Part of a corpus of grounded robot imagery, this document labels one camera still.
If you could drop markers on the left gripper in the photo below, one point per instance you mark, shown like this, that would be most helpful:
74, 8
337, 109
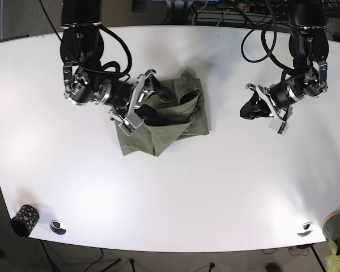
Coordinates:
270, 102

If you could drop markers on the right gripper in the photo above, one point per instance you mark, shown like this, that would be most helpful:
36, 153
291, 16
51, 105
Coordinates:
147, 85

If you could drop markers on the olive green T-shirt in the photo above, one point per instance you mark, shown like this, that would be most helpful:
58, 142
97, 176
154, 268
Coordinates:
183, 118

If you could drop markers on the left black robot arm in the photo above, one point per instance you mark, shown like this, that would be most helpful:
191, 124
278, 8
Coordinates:
309, 48

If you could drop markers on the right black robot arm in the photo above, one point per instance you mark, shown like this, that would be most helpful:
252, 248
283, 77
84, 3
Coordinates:
87, 80

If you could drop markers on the grey tape roll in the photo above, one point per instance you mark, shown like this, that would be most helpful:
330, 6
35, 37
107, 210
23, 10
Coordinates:
331, 226

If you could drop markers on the green potted plant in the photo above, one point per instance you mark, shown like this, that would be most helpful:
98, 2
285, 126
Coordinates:
332, 260

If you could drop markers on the black gold-dotted cup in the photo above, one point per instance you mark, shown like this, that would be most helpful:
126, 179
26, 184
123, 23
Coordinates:
23, 223

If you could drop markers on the right table cable grommet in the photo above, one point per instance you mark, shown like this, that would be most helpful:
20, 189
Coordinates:
305, 229

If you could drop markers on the table cable grommet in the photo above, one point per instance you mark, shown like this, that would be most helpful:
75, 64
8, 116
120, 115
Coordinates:
305, 229
57, 227

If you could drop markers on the left table cable grommet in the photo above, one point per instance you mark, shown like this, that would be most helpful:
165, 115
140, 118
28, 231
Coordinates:
57, 227

